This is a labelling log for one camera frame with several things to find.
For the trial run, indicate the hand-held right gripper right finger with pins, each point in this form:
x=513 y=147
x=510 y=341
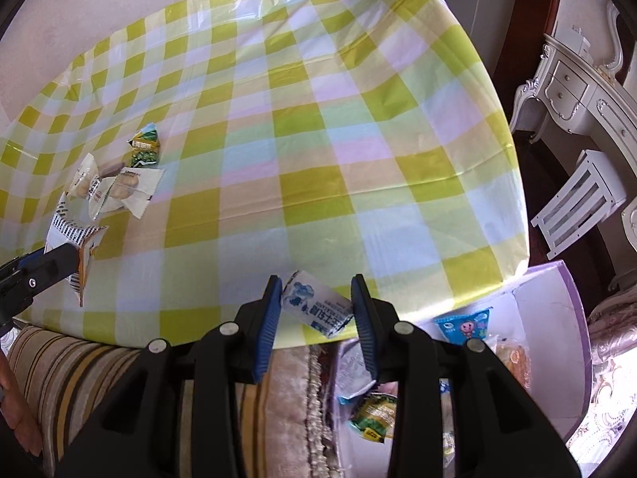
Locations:
x=366 y=328

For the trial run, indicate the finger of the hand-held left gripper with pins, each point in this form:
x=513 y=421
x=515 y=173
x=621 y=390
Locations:
x=45 y=276
x=20 y=263

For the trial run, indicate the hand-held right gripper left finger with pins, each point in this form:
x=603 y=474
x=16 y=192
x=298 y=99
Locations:
x=266 y=328

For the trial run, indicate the white blue snack packet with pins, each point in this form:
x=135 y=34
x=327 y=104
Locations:
x=318 y=308

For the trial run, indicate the white black striped snack packet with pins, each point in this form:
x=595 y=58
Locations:
x=67 y=229

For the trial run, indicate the green yellow snack packet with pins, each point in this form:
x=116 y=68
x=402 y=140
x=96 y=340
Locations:
x=373 y=416

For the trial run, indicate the white box with purple rim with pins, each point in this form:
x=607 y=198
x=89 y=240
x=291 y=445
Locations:
x=547 y=318

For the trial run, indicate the person's left hand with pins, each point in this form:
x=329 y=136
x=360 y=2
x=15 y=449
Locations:
x=17 y=408

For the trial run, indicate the white red-label snack packet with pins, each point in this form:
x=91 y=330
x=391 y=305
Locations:
x=103 y=199

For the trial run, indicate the blue packet with pink face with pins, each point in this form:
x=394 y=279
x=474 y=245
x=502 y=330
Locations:
x=463 y=328

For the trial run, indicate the white biscuit snack packet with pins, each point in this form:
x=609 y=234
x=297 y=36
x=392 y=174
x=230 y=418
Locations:
x=83 y=177

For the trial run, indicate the small brown snack packet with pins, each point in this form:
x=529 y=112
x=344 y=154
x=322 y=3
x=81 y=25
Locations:
x=112 y=169

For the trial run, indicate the beige square snack packet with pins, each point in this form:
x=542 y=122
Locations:
x=139 y=191

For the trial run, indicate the dark green snack packet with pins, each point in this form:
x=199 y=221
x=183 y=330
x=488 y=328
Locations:
x=144 y=158

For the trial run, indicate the light green triangular snack packet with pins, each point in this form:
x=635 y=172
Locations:
x=147 y=137

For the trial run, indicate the green checked plastic tablecloth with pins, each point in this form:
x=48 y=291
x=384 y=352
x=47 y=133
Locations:
x=323 y=134

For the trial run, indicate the white slatted stool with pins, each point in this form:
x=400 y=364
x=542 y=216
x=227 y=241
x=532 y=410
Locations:
x=577 y=204

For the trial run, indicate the floral patterned sofa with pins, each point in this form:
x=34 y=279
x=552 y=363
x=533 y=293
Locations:
x=612 y=358

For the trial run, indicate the white ornate dresser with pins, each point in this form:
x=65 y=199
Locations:
x=572 y=89

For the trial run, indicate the small white box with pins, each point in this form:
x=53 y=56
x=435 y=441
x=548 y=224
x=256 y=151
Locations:
x=578 y=41

